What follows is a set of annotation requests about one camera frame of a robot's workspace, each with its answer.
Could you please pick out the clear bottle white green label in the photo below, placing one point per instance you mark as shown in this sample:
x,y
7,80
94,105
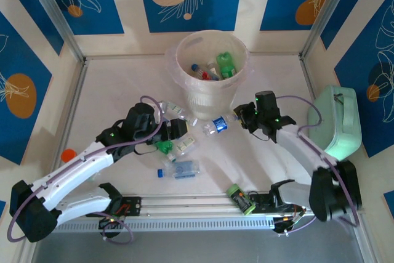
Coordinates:
x,y
184,145

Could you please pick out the clear bottle rounded green-white label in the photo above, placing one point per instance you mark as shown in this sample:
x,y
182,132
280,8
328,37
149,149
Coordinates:
x,y
177,109

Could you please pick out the clear bottle blue label blue cap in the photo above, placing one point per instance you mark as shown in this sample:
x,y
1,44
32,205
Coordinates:
x,y
219,123

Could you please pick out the square clear bottle cream label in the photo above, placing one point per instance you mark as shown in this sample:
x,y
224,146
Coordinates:
x,y
212,66

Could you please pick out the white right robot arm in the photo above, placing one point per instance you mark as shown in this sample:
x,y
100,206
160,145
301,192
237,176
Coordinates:
x,y
295,149

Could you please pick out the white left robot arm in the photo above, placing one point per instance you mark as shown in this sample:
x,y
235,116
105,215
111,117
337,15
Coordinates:
x,y
77,167

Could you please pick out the white ribbed plastic bin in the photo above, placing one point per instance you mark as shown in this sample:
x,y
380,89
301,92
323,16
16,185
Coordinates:
x,y
209,103

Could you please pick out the clear bottle pale blue label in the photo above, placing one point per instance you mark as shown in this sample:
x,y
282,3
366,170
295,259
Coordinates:
x,y
183,169

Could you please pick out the orange and white bottle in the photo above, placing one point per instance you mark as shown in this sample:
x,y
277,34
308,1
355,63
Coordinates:
x,y
68,155

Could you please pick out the mint green case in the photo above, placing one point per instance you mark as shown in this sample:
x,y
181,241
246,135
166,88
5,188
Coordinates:
x,y
341,127

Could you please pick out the green canister black label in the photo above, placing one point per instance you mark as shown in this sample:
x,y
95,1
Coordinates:
x,y
241,199

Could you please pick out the aluminium table rail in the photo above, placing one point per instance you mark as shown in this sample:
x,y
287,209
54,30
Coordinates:
x,y
191,203

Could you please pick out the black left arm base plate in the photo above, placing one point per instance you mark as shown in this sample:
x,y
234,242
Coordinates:
x,y
132,206

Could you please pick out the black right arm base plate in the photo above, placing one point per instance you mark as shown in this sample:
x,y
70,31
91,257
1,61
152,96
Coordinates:
x,y
261,201

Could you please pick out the aluminium frame post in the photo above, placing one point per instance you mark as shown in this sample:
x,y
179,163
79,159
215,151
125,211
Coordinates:
x,y
52,7
329,7

